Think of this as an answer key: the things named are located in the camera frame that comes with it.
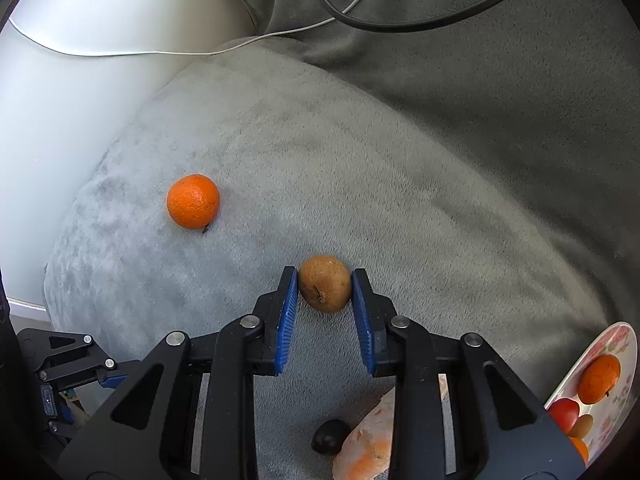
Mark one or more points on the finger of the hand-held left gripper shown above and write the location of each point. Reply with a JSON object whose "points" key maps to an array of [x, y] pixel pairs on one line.
{"points": [[62, 410], [65, 355]]}

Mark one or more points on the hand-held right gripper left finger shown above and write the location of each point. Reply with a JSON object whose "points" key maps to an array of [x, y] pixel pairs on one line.
{"points": [[287, 320]]}

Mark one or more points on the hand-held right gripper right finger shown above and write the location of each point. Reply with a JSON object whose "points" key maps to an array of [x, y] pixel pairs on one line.
{"points": [[362, 325]]}

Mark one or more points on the brown round kiwi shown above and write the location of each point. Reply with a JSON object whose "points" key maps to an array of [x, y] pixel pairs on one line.
{"points": [[325, 282]]}

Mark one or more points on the plastic-wrapped peeled orange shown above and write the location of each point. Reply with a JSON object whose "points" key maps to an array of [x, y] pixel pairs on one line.
{"points": [[367, 435]]}

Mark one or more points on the small dark plum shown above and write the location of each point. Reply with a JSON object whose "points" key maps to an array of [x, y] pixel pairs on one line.
{"points": [[327, 437]]}

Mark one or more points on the small mandarin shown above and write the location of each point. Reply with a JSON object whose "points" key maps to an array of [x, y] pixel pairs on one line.
{"points": [[193, 202], [600, 379]]}

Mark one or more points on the red cherry tomato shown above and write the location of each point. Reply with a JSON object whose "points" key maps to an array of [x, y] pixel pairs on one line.
{"points": [[562, 414]]}

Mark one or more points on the olive green grape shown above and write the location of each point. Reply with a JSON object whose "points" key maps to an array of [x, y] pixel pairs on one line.
{"points": [[582, 426]]}

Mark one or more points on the floral white plate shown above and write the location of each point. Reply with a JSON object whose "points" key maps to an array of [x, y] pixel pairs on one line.
{"points": [[607, 340]]}

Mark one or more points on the large orange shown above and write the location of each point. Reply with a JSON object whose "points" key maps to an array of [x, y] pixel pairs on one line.
{"points": [[579, 449]]}

